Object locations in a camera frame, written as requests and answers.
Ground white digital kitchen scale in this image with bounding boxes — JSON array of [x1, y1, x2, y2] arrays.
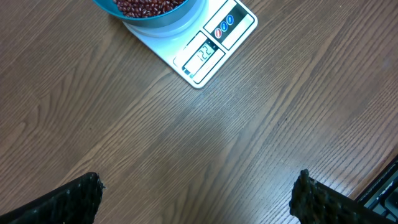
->
[[125, 0, 258, 88]]

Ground blue metal bowl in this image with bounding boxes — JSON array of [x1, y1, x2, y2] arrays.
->
[[93, 0, 203, 28]]

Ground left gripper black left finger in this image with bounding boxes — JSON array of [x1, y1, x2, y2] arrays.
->
[[1, 172, 105, 224]]

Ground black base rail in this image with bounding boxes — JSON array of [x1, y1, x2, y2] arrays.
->
[[355, 156, 397, 223]]

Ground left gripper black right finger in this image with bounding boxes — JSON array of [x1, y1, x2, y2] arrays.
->
[[289, 169, 394, 224]]

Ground red beans in bowl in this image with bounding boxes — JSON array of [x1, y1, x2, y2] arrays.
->
[[113, 0, 185, 18]]

